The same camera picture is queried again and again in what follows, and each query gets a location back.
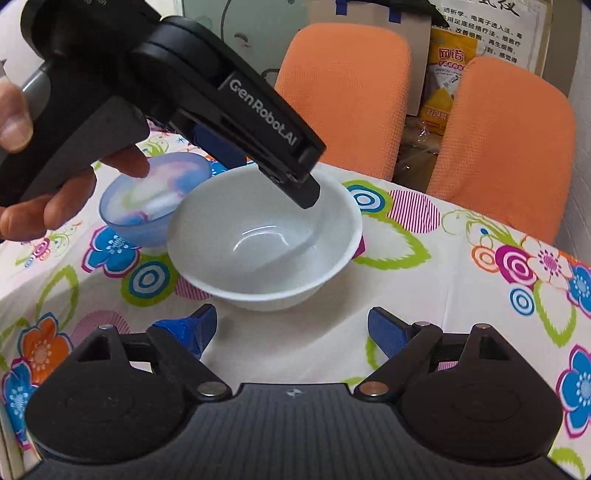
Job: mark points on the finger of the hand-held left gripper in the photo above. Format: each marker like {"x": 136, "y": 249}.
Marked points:
{"x": 277, "y": 134}
{"x": 221, "y": 147}

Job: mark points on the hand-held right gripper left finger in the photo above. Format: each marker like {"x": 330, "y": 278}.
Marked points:
{"x": 203, "y": 325}

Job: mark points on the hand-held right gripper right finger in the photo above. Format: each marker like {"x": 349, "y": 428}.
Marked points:
{"x": 385, "y": 330}

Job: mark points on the white bowl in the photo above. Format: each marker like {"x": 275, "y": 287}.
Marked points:
{"x": 258, "y": 258}

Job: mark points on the person's left hand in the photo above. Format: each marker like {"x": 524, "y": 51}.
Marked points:
{"x": 46, "y": 212}

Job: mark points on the floral printed tablecloth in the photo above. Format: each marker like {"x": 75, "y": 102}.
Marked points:
{"x": 438, "y": 286}

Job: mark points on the orange chair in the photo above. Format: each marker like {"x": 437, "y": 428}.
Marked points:
{"x": 346, "y": 92}
{"x": 503, "y": 152}

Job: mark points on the translucent blue bowl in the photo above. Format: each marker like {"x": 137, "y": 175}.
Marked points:
{"x": 134, "y": 212}

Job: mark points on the glass panel with cat drawing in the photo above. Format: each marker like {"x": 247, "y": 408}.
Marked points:
{"x": 249, "y": 27}

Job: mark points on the yellow snack packet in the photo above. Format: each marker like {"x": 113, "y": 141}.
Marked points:
{"x": 450, "y": 69}

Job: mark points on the black cloth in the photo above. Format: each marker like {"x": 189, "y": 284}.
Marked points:
{"x": 415, "y": 5}

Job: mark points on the framed text poster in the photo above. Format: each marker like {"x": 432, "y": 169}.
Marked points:
{"x": 494, "y": 27}

